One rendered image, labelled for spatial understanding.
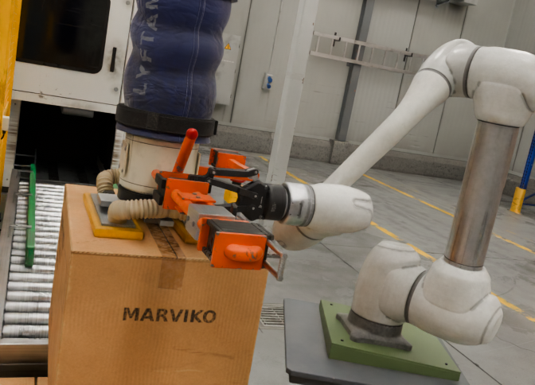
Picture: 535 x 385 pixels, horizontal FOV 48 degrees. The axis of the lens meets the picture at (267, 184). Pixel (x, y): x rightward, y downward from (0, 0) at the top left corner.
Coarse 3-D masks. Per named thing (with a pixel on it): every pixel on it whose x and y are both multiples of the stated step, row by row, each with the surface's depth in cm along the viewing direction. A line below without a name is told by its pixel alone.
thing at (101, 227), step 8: (104, 192) 145; (112, 192) 145; (88, 200) 145; (96, 200) 145; (88, 208) 139; (96, 208) 137; (104, 208) 138; (88, 216) 136; (96, 216) 132; (104, 216) 131; (96, 224) 126; (104, 224) 126; (112, 224) 126; (120, 224) 127; (128, 224) 128; (136, 224) 131; (96, 232) 123; (104, 232) 124; (112, 232) 124; (120, 232) 125; (128, 232) 125; (136, 232) 126
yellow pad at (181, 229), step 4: (176, 220) 141; (180, 220) 142; (176, 224) 139; (180, 224) 138; (184, 224) 138; (176, 228) 139; (180, 228) 136; (184, 228) 135; (180, 232) 135; (184, 232) 132; (188, 232) 132; (184, 236) 131; (188, 236) 130; (184, 240) 131; (188, 240) 130; (192, 240) 130; (196, 240) 131
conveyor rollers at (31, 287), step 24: (24, 192) 344; (48, 192) 356; (24, 216) 303; (48, 216) 308; (24, 240) 270; (48, 240) 274; (24, 264) 240; (48, 264) 249; (24, 288) 221; (48, 288) 224; (24, 312) 205; (48, 312) 208; (24, 336) 189; (48, 336) 191
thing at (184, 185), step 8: (160, 176) 117; (168, 176) 121; (176, 176) 122; (184, 176) 122; (160, 184) 115; (168, 184) 114; (176, 184) 114; (184, 184) 115; (192, 184) 115; (200, 184) 116; (208, 184) 116; (160, 192) 118; (168, 192) 114; (192, 192) 116; (208, 192) 118; (160, 200) 114; (168, 200) 114; (192, 200) 116; (168, 208) 115
